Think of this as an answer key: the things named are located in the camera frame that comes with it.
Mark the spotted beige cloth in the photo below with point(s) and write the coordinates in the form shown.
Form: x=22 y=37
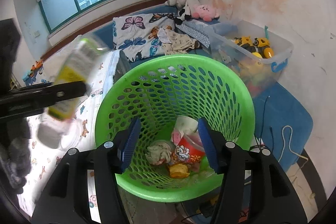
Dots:
x=178 y=41

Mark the pink round plush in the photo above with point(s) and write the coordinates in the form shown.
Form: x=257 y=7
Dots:
x=206 y=12

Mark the white vehicle print blanket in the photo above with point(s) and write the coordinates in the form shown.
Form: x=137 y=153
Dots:
x=78 y=192

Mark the patterned blue grey box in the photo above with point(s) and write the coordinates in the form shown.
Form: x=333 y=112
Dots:
x=195 y=32

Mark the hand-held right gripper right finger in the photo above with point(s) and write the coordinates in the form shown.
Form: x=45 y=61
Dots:
x=207 y=146

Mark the green plastic mesh basket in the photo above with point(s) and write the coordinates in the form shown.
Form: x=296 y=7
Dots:
x=236 y=108

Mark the tissue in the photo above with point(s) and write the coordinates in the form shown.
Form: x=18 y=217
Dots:
x=158 y=153

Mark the butterfly print pillow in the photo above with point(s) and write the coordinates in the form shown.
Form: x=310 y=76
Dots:
x=136 y=37

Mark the blue floor mat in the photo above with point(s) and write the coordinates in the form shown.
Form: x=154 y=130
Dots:
x=286 y=111

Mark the red printed plastic cup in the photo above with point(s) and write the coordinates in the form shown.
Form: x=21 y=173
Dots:
x=187 y=151

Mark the yellow green bottle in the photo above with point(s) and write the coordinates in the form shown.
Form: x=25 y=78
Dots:
x=76 y=61

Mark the black white cow plush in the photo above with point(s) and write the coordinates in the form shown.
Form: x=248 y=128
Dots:
x=187 y=3

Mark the small blue toy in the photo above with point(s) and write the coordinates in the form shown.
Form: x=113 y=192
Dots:
x=28 y=77

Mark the orange peel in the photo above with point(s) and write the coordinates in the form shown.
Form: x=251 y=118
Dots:
x=179 y=171

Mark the yellow toy vehicle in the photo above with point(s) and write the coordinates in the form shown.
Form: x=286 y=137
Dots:
x=256 y=45

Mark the small orange toy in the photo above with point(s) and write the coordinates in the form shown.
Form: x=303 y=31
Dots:
x=38 y=64

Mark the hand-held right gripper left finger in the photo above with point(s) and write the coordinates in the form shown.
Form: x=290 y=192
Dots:
x=128 y=146

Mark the wall socket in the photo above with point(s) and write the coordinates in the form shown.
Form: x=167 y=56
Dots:
x=36 y=34

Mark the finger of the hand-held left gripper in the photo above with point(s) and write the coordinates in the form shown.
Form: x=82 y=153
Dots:
x=39 y=99

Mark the clear plastic storage bin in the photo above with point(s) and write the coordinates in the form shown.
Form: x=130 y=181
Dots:
x=278 y=56

